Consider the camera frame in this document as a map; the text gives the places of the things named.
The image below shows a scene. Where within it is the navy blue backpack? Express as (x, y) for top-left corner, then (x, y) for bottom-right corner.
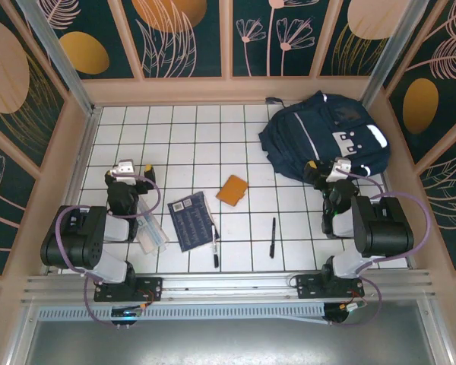
(258, 90), (391, 183)

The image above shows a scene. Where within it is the clear plastic pencil case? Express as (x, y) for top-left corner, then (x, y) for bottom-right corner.
(135, 197), (171, 256)

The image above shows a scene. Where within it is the navy blue notebook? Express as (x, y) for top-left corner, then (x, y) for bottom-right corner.
(166, 191), (221, 252)

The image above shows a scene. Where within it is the black pen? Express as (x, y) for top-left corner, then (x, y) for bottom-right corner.
(269, 217), (277, 259)

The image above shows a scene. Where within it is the orange leather wallet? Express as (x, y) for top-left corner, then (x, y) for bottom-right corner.
(215, 174), (249, 208)

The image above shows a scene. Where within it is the black and white marker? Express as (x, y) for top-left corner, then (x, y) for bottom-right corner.
(211, 224), (220, 267)

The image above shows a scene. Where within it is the small controller board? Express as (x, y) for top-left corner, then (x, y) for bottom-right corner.
(325, 302), (366, 327)
(111, 308), (142, 329)

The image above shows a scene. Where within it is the grey metal sheet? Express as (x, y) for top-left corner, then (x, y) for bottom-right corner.
(7, 300), (453, 365)

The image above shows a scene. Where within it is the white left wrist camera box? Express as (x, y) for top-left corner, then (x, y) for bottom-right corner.
(112, 159), (136, 186)

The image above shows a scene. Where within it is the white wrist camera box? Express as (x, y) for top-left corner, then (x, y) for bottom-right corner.
(112, 159), (136, 186)
(325, 157), (353, 183)

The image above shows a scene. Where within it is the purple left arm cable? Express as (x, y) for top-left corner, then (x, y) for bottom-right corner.
(55, 171), (162, 329)

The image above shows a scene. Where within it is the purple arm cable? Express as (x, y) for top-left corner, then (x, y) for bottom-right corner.
(55, 171), (162, 329)
(340, 169), (432, 328)

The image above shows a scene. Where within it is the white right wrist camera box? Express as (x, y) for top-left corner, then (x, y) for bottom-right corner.
(325, 157), (353, 183)

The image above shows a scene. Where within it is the aluminium side rail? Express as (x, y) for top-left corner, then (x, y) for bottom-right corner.
(360, 108), (417, 269)
(45, 108), (102, 275)

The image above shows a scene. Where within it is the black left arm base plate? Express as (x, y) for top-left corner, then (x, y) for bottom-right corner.
(93, 276), (163, 303)

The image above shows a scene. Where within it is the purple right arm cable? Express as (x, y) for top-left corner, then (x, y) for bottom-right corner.
(340, 169), (432, 328)

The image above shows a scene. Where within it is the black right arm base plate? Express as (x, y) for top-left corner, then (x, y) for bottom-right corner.
(295, 274), (366, 300)

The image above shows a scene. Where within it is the aluminium frame post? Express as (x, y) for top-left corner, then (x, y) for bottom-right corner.
(14, 0), (102, 117)
(359, 0), (429, 111)

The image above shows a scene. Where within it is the aluminium mounting rail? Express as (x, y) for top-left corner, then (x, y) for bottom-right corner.
(21, 268), (438, 305)

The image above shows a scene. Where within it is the grey slotted cable duct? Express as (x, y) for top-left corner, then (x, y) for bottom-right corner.
(37, 302), (362, 325)

